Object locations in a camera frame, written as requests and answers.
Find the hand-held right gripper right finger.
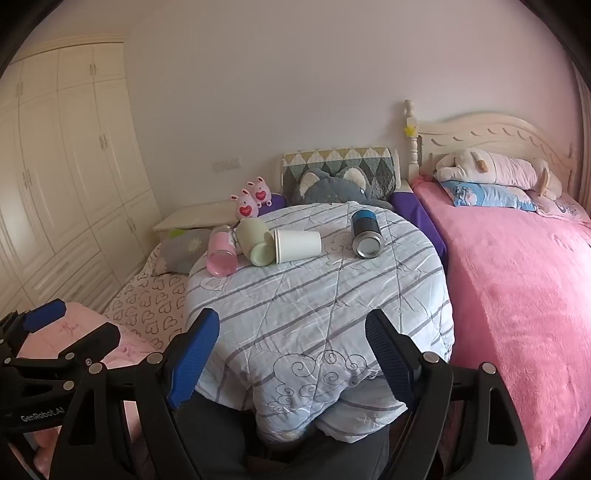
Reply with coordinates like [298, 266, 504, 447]
[365, 308, 536, 480]

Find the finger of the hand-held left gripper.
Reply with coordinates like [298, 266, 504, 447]
[0, 322, 123, 371]
[0, 298, 68, 359]

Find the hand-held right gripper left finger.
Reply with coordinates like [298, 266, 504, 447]
[48, 308, 221, 480]

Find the pink cup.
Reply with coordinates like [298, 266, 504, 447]
[206, 224, 240, 278]

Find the blue black metal cup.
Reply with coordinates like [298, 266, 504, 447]
[350, 209, 385, 260]

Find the pale green cup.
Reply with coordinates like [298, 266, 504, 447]
[235, 218, 277, 267]

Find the white cup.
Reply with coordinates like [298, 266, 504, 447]
[272, 228, 323, 265]

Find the pale pink cloth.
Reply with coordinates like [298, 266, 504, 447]
[0, 302, 160, 480]

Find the heart print bed sheet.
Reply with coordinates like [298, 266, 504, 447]
[102, 240, 197, 350]

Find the striped white quilt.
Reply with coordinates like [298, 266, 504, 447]
[183, 202, 456, 445]

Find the grey flower cushion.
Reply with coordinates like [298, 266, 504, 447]
[150, 228, 213, 276]

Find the pink fleece blanket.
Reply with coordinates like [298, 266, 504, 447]
[410, 176, 591, 480]

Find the cream bedside table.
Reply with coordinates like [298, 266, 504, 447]
[153, 201, 242, 241]

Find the cream wardrobe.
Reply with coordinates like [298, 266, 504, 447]
[0, 32, 163, 320]

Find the pink bunny plush toy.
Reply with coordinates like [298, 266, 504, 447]
[230, 188, 260, 220]
[246, 176, 273, 208]

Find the grey cat plush pillow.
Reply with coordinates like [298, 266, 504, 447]
[288, 167, 394, 209]

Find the blue printed pillow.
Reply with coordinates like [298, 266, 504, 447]
[438, 180, 539, 212]

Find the diamond patterned quilted cushion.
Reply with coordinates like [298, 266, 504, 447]
[281, 147, 399, 202]

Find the white pink plush dog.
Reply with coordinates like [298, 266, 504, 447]
[434, 150, 563, 200]

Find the pink printed pillow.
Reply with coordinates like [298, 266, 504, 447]
[526, 189, 590, 223]

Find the cream wooden bed headboard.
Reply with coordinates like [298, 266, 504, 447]
[403, 99, 583, 205]

